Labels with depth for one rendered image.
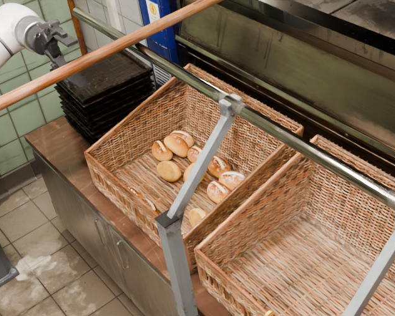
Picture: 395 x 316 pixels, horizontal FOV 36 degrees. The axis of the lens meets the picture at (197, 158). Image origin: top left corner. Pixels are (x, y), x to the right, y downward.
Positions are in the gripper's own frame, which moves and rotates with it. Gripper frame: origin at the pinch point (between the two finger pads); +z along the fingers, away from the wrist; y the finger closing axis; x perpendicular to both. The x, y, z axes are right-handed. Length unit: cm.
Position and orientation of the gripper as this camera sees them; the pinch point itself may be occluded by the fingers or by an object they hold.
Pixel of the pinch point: (76, 63)
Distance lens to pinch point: 154.6
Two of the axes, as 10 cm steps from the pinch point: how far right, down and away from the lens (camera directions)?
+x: -7.8, 4.7, -4.2
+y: 1.2, 7.6, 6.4
